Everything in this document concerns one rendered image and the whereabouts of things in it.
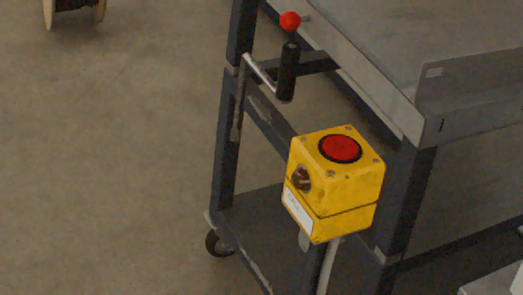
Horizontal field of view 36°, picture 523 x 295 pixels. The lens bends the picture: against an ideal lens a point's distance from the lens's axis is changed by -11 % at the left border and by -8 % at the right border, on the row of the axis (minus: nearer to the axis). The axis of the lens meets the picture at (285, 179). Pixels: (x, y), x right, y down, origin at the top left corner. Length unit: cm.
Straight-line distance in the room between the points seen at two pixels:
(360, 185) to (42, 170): 144
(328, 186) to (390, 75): 32
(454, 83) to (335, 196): 32
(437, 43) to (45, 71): 160
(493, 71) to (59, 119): 151
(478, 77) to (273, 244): 80
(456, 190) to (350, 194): 41
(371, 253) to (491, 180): 23
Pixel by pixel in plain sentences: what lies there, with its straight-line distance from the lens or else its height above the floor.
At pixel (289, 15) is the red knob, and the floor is 83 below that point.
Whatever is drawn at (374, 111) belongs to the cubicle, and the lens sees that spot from 248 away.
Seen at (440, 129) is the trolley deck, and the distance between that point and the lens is 118.
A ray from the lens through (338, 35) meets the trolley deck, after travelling 129.
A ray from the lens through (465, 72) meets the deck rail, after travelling 120.
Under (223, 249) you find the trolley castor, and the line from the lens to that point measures 205.
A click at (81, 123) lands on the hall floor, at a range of 244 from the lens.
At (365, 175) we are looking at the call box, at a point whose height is 89.
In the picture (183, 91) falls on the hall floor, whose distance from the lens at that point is 256.
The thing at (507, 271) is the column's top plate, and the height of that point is 75.
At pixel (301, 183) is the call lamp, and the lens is 96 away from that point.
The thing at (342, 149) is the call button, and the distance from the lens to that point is 96.
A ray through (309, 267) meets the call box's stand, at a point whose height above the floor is 73.
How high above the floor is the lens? 150
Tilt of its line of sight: 41 degrees down
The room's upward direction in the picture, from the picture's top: 10 degrees clockwise
